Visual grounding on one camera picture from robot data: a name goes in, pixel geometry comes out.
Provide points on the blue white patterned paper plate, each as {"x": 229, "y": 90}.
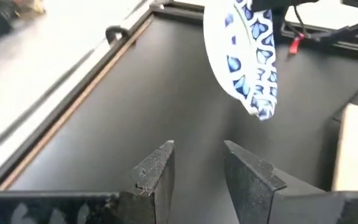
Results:
{"x": 244, "y": 62}

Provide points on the wooden shelf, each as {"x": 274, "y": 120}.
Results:
{"x": 357, "y": 146}

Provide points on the small red tag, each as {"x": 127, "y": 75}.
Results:
{"x": 295, "y": 45}

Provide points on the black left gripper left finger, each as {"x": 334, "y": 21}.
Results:
{"x": 154, "y": 186}

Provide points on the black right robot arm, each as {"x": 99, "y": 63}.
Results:
{"x": 346, "y": 29}

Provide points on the black frame clamp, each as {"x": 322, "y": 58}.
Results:
{"x": 117, "y": 32}

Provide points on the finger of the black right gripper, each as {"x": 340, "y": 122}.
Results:
{"x": 280, "y": 25}

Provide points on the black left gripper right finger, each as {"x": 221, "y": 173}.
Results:
{"x": 253, "y": 193}

